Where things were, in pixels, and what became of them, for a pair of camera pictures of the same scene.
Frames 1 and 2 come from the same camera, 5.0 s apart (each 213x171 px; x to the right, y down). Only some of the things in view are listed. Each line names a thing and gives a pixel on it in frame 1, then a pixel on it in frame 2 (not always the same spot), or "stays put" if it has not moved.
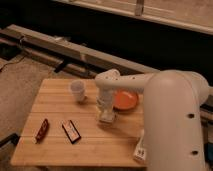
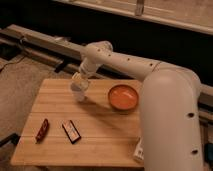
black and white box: (71, 132) stays put
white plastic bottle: (140, 152) stays put
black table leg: (14, 138) stays put
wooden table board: (63, 132) stays put
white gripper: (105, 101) -> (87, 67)
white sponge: (106, 114) -> (80, 82)
